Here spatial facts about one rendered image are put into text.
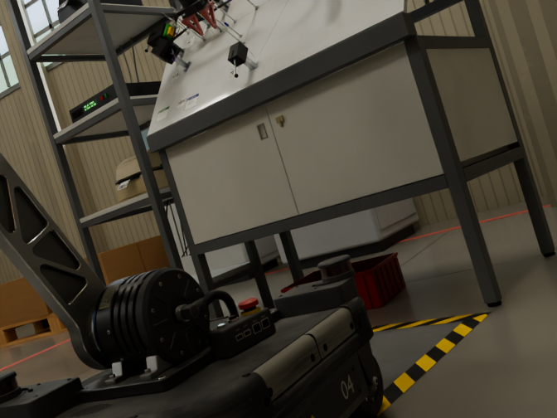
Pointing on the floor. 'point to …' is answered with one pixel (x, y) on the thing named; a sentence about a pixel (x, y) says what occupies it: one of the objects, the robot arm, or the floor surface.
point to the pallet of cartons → (38, 315)
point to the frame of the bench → (426, 80)
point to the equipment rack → (114, 119)
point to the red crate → (370, 279)
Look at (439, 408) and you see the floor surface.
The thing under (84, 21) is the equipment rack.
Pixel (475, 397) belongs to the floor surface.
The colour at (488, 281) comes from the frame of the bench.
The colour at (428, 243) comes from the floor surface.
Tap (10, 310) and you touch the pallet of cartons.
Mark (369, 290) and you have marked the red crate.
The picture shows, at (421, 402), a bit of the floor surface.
